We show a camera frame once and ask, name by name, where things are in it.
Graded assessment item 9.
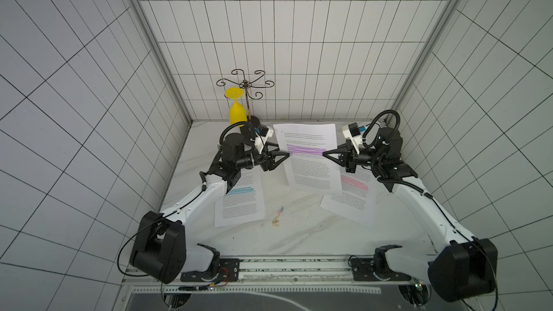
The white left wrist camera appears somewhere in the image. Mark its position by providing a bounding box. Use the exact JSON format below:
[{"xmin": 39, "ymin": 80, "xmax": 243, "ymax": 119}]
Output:
[{"xmin": 254, "ymin": 125, "xmax": 274, "ymax": 153}]

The dark metal glass rack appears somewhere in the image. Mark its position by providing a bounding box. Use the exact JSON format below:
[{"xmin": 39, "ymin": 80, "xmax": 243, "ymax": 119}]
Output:
[{"xmin": 215, "ymin": 69, "xmax": 275, "ymax": 127}]

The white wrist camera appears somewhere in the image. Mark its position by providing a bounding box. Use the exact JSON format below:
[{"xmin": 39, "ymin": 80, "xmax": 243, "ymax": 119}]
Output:
[
  {"xmin": 254, "ymin": 125, "xmax": 274, "ymax": 153},
  {"xmin": 342, "ymin": 122, "xmax": 366, "ymax": 153}
]

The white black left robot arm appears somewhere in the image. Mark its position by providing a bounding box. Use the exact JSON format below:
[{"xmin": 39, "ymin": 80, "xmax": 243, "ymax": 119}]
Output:
[{"xmin": 129, "ymin": 125, "xmax": 289, "ymax": 284}]

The blue highlighted paper document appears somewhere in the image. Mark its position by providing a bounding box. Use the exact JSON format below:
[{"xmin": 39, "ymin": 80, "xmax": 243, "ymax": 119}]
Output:
[{"xmin": 215, "ymin": 166, "xmax": 266, "ymax": 227}]

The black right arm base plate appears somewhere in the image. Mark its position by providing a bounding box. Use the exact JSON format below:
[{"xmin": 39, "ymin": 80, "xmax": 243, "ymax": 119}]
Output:
[{"xmin": 348, "ymin": 256, "xmax": 412, "ymax": 282}]

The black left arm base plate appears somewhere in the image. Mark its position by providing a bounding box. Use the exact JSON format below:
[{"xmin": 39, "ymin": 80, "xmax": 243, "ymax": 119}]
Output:
[{"xmin": 180, "ymin": 259, "xmax": 241, "ymax": 283}]

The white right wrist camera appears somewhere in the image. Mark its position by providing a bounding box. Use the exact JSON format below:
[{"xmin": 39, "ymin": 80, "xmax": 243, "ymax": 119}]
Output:
[{"xmin": 342, "ymin": 122, "xmax": 366, "ymax": 153}]

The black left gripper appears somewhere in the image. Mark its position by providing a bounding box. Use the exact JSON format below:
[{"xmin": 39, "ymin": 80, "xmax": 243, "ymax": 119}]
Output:
[{"xmin": 237, "ymin": 142, "xmax": 289, "ymax": 171}]

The purple highlighted paper document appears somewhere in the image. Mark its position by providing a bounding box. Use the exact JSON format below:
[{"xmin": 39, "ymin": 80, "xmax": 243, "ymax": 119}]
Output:
[{"xmin": 274, "ymin": 123, "xmax": 342, "ymax": 195}]

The yellow plastic wine glass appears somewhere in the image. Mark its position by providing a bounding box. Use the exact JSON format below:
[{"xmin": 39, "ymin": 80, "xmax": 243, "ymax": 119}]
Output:
[{"xmin": 224, "ymin": 87, "xmax": 248, "ymax": 124}]

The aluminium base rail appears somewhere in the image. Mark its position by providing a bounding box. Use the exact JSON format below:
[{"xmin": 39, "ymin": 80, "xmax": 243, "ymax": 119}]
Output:
[{"xmin": 122, "ymin": 254, "xmax": 472, "ymax": 288}]

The pink highlighted paper document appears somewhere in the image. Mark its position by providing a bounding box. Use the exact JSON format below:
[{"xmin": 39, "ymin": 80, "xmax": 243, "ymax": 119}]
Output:
[{"xmin": 321, "ymin": 168, "xmax": 378, "ymax": 227}]

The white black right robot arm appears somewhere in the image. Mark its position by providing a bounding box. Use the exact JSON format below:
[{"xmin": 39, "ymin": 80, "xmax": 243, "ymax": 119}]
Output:
[{"xmin": 322, "ymin": 109, "xmax": 498, "ymax": 302}]

